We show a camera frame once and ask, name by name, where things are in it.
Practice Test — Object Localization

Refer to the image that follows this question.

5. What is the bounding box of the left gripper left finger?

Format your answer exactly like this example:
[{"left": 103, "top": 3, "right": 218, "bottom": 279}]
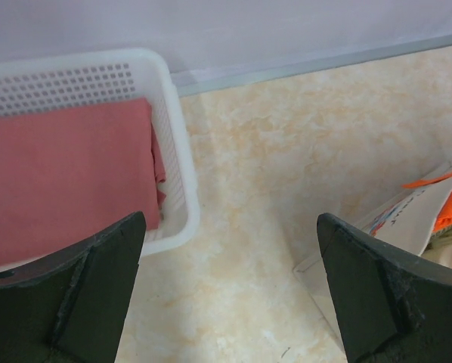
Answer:
[{"left": 0, "top": 212, "right": 146, "bottom": 362}]

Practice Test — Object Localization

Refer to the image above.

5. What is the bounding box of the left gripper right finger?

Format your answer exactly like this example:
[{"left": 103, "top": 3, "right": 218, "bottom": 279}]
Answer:
[{"left": 317, "top": 213, "right": 452, "bottom": 362}]

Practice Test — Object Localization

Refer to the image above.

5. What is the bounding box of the canvas bag with orange handles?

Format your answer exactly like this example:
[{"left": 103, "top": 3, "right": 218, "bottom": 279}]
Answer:
[{"left": 293, "top": 162, "right": 452, "bottom": 341}]

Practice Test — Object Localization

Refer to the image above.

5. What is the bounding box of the red folded cloth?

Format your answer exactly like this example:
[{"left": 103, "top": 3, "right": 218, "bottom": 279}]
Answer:
[{"left": 0, "top": 98, "right": 166, "bottom": 266}]

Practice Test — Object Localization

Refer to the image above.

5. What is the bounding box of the white plastic basket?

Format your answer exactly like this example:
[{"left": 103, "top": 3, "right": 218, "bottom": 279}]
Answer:
[{"left": 0, "top": 48, "right": 200, "bottom": 268}]

